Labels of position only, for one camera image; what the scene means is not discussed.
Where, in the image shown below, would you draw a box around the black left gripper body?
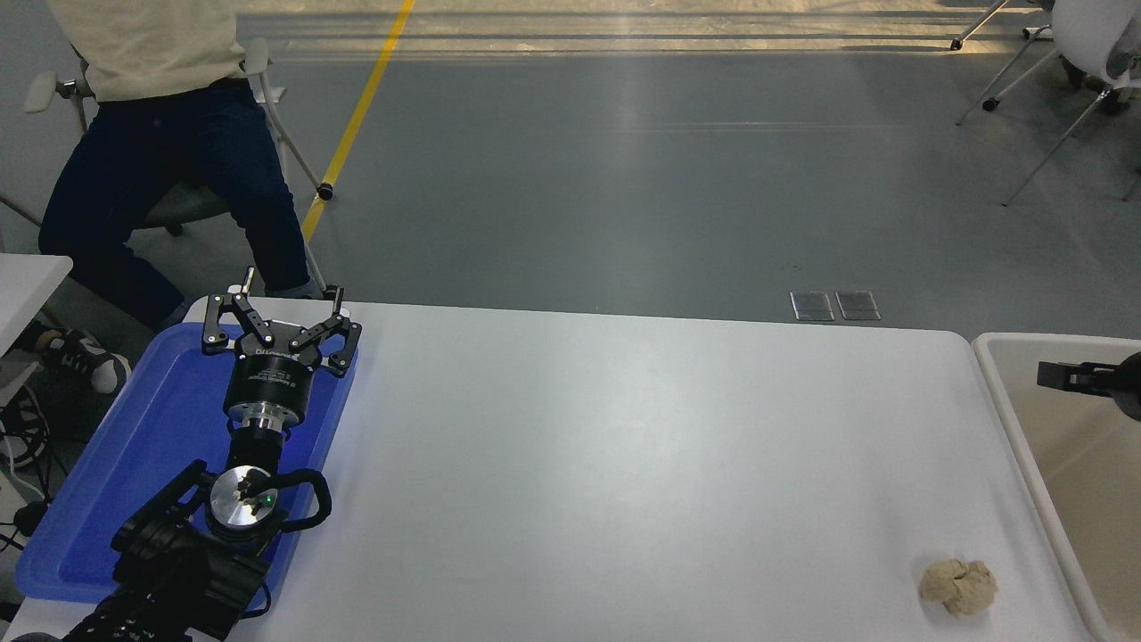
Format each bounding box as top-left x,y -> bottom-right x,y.
221,323 -> 322,420

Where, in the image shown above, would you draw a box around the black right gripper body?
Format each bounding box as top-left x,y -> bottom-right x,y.
1114,351 -> 1141,421

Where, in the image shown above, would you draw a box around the large pale bin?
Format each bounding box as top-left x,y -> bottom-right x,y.
972,332 -> 1141,642

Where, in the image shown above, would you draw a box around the blue plastic tray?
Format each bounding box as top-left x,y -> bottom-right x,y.
13,321 -> 359,616

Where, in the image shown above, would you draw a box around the grey chair with white armrests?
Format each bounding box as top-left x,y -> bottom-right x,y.
20,37 -> 344,300

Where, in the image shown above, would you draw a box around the person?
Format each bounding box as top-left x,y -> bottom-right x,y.
27,0 -> 313,396

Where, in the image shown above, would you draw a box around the crumpled tan paper ball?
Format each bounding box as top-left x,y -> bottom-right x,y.
920,558 -> 998,619

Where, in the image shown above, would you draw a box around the small white side table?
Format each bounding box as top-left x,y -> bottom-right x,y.
0,254 -> 74,407

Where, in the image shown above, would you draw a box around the white chair with metal legs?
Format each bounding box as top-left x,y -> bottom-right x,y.
957,0 -> 1141,208

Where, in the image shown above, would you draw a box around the metal chair legs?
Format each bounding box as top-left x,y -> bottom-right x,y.
949,0 -> 1055,51

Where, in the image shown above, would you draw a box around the black floor cables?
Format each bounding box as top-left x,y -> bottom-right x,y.
0,383 -> 53,554

